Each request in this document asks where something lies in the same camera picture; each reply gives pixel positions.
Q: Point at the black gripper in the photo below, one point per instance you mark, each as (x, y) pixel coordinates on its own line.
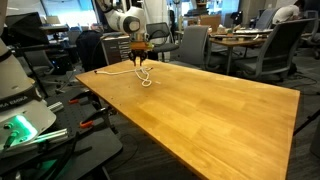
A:
(138, 53)

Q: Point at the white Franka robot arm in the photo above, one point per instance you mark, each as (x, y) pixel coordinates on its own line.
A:
(13, 76)

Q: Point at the grey drawer cabinet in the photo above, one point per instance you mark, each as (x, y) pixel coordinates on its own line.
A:
(116, 50)

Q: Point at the black mesh office chair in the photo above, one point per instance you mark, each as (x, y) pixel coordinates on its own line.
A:
(161, 33)

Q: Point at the black bag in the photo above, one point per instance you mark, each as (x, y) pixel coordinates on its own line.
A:
(88, 50)

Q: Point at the grey fabric office chair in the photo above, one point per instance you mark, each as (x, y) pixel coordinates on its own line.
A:
(193, 43)

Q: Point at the cardboard box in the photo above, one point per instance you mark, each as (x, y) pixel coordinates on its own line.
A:
(210, 21)

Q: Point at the white machine with green light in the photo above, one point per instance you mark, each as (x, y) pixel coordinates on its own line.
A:
(100, 146)

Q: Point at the short silver aluminium extrusion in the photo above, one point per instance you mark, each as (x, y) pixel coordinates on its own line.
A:
(56, 106)

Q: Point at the wooden office desk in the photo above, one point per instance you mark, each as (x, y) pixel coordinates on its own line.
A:
(233, 42)

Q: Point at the long silver aluminium extrusion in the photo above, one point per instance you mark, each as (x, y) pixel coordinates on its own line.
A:
(53, 135)

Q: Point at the black monitor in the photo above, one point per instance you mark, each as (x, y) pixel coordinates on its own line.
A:
(23, 26)

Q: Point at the large grey office chair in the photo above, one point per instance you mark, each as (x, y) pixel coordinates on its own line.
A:
(276, 43)

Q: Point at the person in white shirt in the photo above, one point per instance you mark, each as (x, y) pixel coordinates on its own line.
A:
(286, 11)

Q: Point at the black stand leg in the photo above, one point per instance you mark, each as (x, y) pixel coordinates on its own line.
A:
(306, 121)

